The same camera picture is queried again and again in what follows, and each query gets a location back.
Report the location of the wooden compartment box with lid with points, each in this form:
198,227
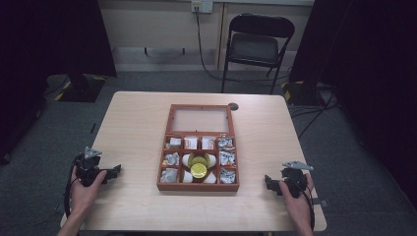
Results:
198,187

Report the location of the dark curtain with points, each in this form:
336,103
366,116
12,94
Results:
367,65
49,39

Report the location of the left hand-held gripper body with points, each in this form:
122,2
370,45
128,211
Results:
89,170

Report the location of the person's right hand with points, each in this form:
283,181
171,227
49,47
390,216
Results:
300,206

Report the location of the black stand base yellow stripes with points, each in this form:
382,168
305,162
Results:
300,93
82,89

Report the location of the white wall socket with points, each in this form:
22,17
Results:
202,6

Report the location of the person's left hand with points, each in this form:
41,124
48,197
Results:
82,196

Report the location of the black folding chair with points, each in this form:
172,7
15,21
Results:
254,47

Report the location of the grey white packet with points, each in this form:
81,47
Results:
169,175
173,142
171,159

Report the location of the small black floor object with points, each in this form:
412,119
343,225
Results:
93,128

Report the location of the silver blue packet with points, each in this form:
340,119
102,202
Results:
226,144
227,158
227,176

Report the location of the cluster of small creamer cups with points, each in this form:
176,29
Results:
198,170

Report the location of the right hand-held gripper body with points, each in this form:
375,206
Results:
295,180

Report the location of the white red packet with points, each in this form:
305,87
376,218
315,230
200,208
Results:
190,143
208,143

